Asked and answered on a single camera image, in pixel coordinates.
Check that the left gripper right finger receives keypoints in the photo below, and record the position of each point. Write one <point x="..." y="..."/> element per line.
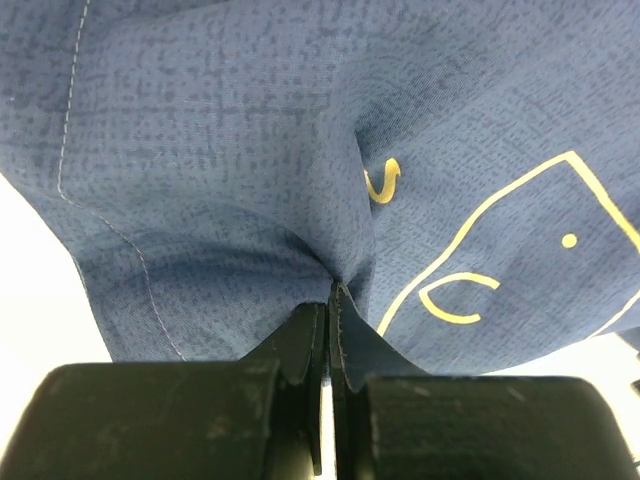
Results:
<point x="394" y="420"/>

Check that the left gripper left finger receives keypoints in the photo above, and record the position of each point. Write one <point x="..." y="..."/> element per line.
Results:
<point x="254" y="418"/>

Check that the blue cloth placemat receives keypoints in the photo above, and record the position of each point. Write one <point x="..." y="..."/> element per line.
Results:
<point x="468" y="169"/>

